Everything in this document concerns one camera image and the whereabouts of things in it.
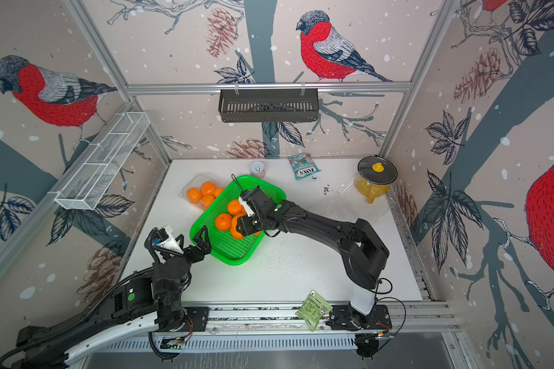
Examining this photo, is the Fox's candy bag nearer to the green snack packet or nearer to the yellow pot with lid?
the yellow pot with lid

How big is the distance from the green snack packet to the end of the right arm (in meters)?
0.31

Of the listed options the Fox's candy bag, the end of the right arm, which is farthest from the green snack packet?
the Fox's candy bag

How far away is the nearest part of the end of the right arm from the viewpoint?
0.59 m

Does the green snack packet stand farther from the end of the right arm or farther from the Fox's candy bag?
the Fox's candy bag

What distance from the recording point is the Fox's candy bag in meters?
1.16

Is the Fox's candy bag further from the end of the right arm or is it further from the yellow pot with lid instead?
the end of the right arm

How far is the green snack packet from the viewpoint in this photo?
740 mm

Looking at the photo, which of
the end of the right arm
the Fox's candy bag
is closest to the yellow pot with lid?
the Fox's candy bag

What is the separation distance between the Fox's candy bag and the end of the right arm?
48 centimetres

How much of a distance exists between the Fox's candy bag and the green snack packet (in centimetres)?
55
